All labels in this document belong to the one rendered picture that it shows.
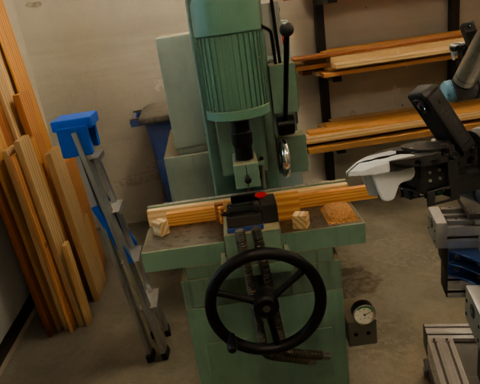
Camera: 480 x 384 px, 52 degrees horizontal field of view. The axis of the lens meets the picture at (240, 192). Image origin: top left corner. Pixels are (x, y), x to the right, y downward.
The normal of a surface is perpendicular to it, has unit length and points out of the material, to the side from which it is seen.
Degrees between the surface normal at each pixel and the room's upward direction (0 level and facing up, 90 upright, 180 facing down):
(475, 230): 90
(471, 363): 0
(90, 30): 90
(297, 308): 90
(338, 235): 90
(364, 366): 0
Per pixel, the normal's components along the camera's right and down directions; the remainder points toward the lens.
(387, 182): 0.20, 0.20
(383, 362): -0.13, -0.93
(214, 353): 0.04, 0.33
